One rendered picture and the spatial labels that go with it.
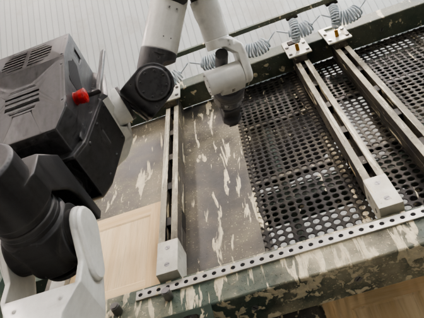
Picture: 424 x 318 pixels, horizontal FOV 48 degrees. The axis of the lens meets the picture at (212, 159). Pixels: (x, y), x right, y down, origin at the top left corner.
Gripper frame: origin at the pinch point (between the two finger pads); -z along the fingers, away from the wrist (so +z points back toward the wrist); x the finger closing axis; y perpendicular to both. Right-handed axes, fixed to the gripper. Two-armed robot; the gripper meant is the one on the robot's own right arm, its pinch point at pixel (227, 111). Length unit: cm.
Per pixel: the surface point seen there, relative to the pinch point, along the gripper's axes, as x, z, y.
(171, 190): -13.8, -17.8, 24.0
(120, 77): 201, -311, 48
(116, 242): -25, -17, 45
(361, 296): -63, 0, -18
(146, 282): -42, -1, 37
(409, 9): 37, -38, -94
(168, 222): -26.2, -6.5, 27.4
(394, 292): -65, 2, -26
